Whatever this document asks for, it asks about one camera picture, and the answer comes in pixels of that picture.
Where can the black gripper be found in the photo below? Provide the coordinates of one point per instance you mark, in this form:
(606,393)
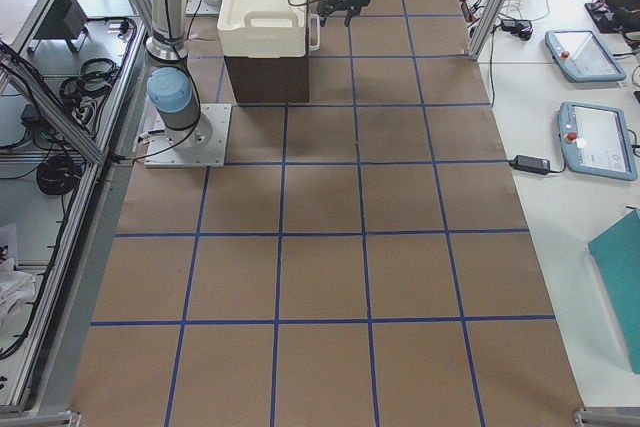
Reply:
(344,0)

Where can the dark wooden drawer cabinet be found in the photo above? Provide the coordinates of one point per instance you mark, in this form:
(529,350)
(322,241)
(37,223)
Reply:
(269,81)

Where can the white plastic tray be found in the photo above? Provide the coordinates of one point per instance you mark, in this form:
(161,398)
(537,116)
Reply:
(263,28)

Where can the far blue teach pendant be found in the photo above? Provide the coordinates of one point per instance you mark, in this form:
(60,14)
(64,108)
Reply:
(583,57)

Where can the blue teach pendant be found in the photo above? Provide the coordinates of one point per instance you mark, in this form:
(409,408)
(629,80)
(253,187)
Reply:
(583,57)
(594,140)

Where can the black power adapter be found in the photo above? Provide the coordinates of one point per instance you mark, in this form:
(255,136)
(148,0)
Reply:
(528,164)

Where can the near blue teach pendant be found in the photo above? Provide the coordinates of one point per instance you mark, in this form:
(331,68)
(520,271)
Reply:
(594,140)

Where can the white crumpled cloth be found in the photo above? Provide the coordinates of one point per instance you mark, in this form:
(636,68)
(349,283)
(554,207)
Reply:
(18,288)

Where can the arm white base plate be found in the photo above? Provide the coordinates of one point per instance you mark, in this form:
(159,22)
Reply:
(203,7)
(205,146)

